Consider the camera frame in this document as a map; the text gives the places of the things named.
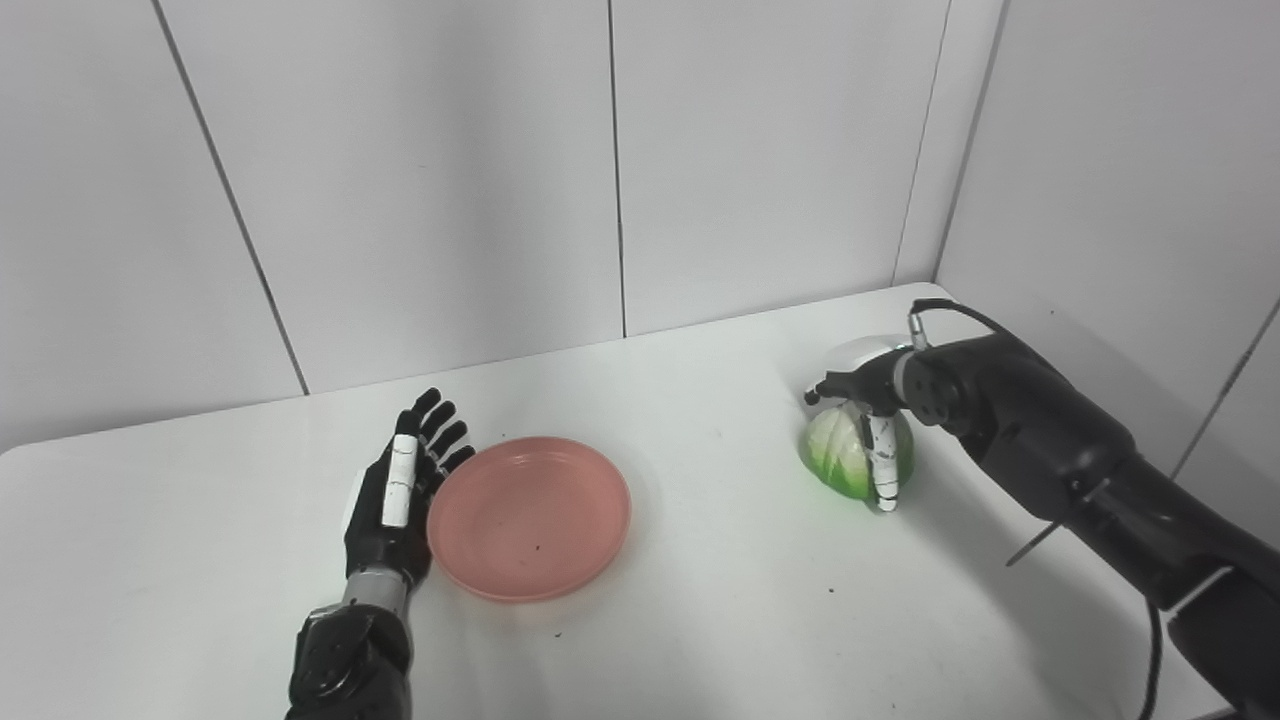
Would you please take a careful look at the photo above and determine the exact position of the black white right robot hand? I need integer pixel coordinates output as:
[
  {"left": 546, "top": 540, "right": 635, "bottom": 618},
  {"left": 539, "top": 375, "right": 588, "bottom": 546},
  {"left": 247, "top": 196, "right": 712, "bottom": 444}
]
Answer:
[{"left": 804, "top": 337, "right": 916, "bottom": 513}]

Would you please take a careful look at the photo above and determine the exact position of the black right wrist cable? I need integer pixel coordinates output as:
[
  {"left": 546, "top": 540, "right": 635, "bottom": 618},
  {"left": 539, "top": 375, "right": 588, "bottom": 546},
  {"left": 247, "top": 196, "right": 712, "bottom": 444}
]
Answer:
[{"left": 907, "top": 298, "right": 1167, "bottom": 720}]

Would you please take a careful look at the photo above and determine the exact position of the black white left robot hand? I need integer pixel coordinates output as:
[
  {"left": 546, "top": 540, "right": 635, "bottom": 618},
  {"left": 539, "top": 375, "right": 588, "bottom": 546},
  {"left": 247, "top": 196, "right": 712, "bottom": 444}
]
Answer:
[{"left": 344, "top": 388, "right": 477, "bottom": 591}]

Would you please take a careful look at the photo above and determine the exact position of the pink round plate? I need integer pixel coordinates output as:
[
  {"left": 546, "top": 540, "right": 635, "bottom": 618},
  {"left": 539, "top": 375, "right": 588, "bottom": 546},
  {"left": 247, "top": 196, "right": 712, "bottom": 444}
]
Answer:
[{"left": 426, "top": 436, "right": 633, "bottom": 604}]

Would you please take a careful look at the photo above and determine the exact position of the green white toy cabbage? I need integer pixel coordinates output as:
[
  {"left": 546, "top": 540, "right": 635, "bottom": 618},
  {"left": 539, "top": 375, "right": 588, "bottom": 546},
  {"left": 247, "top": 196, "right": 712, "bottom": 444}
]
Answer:
[{"left": 799, "top": 400, "right": 916, "bottom": 501}]

